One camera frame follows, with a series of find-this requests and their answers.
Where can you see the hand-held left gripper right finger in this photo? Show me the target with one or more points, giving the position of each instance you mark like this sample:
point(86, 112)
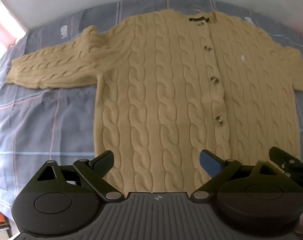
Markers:
point(211, 163)

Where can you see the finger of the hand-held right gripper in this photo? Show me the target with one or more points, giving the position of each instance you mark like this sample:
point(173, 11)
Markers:
point(282, 158)

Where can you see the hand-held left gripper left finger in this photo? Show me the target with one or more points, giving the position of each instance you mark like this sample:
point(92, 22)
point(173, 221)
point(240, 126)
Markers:
point(104, 160)

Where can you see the grey plaid bed sheet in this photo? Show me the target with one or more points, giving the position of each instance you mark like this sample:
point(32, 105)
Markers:
point(41, 120)

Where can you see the bright window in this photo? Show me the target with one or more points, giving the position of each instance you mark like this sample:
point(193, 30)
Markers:
point(4, 22)

